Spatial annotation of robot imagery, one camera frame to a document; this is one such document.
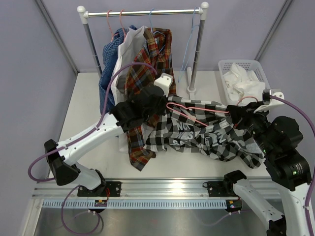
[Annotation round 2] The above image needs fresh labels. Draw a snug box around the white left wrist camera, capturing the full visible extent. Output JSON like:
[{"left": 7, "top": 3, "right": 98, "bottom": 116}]
[{"left": 154, "top": 73, "right": 173, "bottom": 96}]

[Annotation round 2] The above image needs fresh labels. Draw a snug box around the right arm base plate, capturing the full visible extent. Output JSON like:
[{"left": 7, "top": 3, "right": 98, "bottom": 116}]
[{"left": 202, "top": 180, "right": 238, "bottom": 197}]

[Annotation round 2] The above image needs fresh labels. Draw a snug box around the metal clothes rack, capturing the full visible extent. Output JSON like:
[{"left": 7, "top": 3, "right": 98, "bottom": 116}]
[{"left": 77, "top": 2, "right": 209, "bottom": 99}]

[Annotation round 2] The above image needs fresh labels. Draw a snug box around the white hanging shirt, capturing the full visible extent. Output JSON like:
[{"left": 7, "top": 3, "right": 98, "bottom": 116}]
[{"left": 109, "top": 26, "right": 147, "bottom": 153}]

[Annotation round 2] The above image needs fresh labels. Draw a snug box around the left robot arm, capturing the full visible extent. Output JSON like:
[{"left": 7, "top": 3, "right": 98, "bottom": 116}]
[{"left": 44, "top": 85, "right": 169, "bottom": 196}]

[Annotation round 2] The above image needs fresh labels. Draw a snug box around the white slotted cable duct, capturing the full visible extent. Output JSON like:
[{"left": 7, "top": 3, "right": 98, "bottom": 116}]
[{"left": 42, "top": 199, "right": 227, "bottom": 209}]

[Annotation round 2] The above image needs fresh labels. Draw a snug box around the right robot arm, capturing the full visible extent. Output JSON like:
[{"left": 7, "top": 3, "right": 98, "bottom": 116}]
[{"left": 222, "top": 102, "right": 315, "bottom": 236}]

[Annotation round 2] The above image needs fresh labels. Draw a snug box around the aluminium mounting rail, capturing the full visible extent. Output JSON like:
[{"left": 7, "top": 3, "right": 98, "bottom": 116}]
[{"left": 31, "top": 177, "right": 281, "bottom": 200}]

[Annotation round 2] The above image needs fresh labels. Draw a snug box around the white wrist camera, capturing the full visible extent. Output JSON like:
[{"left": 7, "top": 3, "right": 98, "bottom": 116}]
[
  {"left": 154, "top": 73, "right": 173, "bottom": 96},
  {"left": 254, "top": 88, "right": 284, "bottom": 113}
]

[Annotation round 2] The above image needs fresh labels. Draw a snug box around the black white checked shirt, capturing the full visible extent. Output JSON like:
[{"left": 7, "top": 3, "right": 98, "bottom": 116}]
[{"left": 145, "top": 96, "right": 264, "bottom": 169}]

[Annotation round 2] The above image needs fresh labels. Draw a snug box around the pink hanger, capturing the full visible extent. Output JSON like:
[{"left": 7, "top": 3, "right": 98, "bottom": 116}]
[
  {"left": 166, "top": 95, "right": 259, "bottom": 127},
  {"left": 119, "top": 8, "right": 129, "bottom": 44},
  {"left": 107, "top": 9, "right": 120, "bottom": 43}
]

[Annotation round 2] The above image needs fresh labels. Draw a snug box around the white linen shirt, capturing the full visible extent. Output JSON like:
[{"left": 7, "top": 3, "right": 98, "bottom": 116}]
[{"left": 223, "top": 63, "right": 266, "bottom": 105}]

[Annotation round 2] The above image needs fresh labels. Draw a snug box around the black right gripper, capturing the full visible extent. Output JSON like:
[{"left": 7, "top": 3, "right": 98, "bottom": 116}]
[{"left": 228, "top": 101, "right": 274, "bottom": 156}]

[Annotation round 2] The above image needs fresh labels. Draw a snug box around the white plastic basket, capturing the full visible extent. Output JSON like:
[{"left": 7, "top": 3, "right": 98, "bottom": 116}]
[{"left": 218, "top": 59, "right": 270, "bottom": 106}]

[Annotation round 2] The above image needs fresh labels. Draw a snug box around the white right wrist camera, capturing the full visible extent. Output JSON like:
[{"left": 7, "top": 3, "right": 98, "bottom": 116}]
[{"left": 254, "top": 88, "right": 284, "bottom": 113}]

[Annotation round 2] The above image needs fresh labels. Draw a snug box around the blue checked shirt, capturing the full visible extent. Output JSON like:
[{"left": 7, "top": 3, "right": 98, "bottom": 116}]
[{"left": 98, "top": 28, "right": 125, "bottom": 114}]

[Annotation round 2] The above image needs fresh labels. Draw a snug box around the red brown plaid shirt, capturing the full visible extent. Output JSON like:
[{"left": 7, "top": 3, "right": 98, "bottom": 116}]
[{"left": 124, "top": 28, "right": 174, "bottom": 171}]

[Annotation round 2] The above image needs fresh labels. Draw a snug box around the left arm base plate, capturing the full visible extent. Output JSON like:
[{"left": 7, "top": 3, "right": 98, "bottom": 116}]
[{"left": 77, "top": 181, "right": 122, "bottom": 197}]

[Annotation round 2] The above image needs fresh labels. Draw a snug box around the blue plastic hanger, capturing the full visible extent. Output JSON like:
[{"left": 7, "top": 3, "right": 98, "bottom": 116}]
[{"left": 177, "top": 7, "right": 199, "bottom": 83}]

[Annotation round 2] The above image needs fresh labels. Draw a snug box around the purple floor cable left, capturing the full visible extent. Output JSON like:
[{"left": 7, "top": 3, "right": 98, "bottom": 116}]
[{"left": 60, "top": 184, "right": 104, "bottom": 234}]

